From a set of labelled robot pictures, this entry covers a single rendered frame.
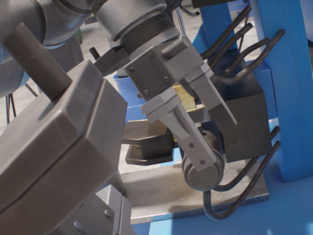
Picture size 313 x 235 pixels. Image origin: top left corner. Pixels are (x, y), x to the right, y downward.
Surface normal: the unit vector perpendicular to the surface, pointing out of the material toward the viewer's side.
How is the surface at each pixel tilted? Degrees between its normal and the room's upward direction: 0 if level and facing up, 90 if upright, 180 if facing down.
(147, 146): 90
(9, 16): 73
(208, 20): 90
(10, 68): 99
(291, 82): 90
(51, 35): 133
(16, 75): 115
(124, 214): 66
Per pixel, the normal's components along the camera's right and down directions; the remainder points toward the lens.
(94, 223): 0.79, -0.55
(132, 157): -0.24, -0.91
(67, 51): 0.71, 0.07
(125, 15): -0.18, 0.18
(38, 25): 0.83, 0.20
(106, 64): -0.35, 0.29
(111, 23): -0.52, 0.40
